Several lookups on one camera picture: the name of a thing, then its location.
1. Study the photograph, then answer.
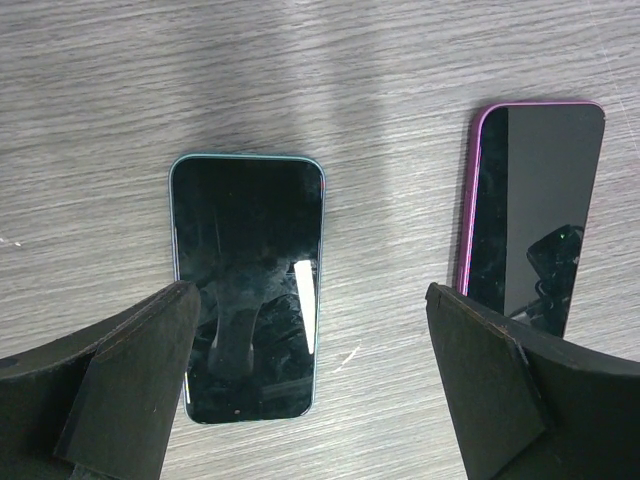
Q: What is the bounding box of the purple smartphone black screen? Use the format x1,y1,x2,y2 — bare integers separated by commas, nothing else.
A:
456,100,606,337

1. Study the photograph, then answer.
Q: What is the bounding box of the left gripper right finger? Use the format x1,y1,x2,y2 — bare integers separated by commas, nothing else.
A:
426,283,639,479

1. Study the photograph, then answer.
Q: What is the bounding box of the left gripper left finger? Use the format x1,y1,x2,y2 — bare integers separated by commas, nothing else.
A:
1,281,200,479

